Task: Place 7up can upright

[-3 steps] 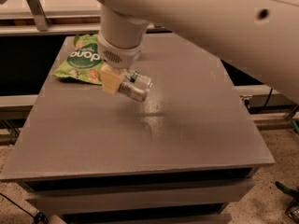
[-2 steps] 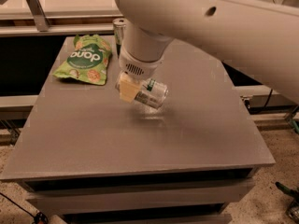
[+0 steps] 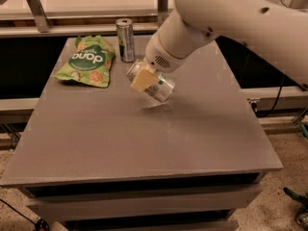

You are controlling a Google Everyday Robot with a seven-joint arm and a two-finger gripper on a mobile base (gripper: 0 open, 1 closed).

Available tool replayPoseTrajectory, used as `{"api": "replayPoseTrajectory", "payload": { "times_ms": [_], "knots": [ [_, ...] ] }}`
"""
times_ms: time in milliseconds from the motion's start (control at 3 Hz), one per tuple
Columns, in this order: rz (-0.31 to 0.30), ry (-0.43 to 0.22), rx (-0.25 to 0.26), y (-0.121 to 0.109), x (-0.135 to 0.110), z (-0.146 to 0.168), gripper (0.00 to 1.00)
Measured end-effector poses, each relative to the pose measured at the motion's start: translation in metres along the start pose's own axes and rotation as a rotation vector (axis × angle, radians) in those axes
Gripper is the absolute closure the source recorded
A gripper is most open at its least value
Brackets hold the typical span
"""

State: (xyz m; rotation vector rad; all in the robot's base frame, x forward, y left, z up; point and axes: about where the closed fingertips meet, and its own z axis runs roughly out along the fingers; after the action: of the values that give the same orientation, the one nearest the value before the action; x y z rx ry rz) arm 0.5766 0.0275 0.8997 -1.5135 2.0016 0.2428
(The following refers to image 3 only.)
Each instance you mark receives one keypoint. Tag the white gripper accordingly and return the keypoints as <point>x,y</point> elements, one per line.
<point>159,57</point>

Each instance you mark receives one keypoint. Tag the white 7up soda can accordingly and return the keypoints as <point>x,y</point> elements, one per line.
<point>162,90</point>

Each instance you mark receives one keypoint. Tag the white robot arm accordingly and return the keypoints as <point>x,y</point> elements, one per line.
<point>277,34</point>

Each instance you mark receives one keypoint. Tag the tall slim silver can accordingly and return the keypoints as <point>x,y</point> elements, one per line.
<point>124,29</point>

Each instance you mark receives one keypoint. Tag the green snack chip bag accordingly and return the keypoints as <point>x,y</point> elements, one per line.
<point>90,64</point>

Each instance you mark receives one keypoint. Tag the grey drawer cabinet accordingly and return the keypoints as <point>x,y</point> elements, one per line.
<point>114,158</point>

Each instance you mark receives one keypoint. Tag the green tool on floor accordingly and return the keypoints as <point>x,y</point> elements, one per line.
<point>301,217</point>

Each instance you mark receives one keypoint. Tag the middle metal bracket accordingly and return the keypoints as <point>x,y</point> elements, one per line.
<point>162,11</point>

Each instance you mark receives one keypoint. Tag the metal bracket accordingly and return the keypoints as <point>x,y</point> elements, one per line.
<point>162,11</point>
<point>39,15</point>

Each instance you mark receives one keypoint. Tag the left metal bracket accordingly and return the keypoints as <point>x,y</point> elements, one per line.
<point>39,15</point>

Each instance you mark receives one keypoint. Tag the metal rail shelf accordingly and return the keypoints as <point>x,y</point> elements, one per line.
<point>64,24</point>

